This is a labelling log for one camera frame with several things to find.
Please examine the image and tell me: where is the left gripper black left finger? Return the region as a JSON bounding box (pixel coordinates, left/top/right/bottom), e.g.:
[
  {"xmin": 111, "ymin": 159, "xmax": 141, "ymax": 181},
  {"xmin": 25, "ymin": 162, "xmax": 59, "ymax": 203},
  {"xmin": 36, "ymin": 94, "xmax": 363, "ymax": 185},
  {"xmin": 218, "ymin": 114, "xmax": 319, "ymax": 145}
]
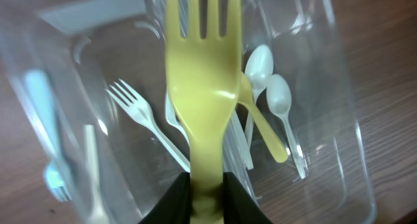
[{"xmin": 139, "ymin": 172, "xmax": 192, "ymax": 224}]

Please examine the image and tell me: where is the clear plastic container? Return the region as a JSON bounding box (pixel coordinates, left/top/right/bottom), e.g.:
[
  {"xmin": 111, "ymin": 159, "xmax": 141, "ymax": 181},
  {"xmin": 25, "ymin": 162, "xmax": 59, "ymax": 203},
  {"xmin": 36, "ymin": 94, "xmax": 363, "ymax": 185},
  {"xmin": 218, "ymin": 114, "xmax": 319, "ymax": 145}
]
[
  {"xmin": 243, "ymin": 0, "xmax": 377, "ymax": 223},
  {"xmin": 0, "ymin": 0, "xmax": 261, "ymax": 224}
]

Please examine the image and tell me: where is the yellow plastic fork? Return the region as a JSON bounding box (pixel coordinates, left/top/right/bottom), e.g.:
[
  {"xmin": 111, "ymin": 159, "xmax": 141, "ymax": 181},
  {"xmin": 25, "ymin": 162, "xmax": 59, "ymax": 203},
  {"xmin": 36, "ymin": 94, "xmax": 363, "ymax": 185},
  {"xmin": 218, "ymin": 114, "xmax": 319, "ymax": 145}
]
[{"xmin": 165, "ymin": 0, "xmax": 242, "ymax": 223}]

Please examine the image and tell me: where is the light blue plastic fork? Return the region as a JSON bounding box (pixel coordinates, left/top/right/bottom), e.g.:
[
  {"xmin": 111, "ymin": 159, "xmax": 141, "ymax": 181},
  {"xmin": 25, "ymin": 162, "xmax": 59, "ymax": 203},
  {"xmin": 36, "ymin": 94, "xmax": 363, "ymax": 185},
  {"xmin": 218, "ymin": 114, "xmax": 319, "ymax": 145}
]
[{"xmin": 24, "ymin": 69, "xmax": 72, "ymax": 202}]

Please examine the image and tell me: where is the left clear plastic container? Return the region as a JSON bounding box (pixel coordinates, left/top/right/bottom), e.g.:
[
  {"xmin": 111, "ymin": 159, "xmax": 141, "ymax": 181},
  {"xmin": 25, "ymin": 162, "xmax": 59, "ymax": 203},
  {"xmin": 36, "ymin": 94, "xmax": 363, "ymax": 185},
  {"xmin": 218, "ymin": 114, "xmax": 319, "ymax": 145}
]
[{"xmin": 0, "ymin": 0, "xmax": 261, "ymax": 224}]

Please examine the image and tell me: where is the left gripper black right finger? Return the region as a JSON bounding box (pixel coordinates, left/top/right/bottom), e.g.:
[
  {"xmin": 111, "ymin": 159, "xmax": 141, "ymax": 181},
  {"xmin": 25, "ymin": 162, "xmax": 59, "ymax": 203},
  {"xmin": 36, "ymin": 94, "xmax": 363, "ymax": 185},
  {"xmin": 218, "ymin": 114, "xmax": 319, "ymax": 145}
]
[{"xmin": 223, "ymin": 172, "xmax": 272, "ymax": 224}]

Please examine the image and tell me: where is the yellow plastic spoon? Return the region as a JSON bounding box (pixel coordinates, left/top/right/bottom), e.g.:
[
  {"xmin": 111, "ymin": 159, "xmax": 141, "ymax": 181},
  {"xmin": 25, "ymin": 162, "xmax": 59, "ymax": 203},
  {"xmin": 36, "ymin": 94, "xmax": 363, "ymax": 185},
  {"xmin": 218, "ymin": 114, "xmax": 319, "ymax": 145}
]
[{"xmin": 238, "ymin": 72, "xmax": 289, "ymax": 163}]

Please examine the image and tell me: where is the translucent curved white fork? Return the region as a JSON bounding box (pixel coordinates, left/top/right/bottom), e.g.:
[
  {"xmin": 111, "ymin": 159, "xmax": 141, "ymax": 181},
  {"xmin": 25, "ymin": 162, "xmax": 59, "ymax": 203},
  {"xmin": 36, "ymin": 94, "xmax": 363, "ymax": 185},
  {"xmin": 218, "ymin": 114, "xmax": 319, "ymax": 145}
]
[{"xmin": 165, "ymin": 92, "xmax": 259, "ymax": 206}]

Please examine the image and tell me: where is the right clear plastic container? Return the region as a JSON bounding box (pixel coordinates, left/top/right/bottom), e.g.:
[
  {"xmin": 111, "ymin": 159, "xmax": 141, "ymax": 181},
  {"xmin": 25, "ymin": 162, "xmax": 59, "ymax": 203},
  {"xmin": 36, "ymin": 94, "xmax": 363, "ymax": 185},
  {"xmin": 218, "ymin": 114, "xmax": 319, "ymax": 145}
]
[{"xmin": 243, "ymin": 0, "xmax": 377, "ymax": 223}]

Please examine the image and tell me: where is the white plastic fork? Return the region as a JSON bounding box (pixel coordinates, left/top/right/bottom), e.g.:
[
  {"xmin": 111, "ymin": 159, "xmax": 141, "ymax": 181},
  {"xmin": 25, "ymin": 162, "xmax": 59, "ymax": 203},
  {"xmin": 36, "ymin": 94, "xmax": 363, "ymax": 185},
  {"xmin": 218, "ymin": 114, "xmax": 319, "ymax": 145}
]
[{"xmin": 106, "ymin": 79, "xmax": 190, "ymax": 172}]

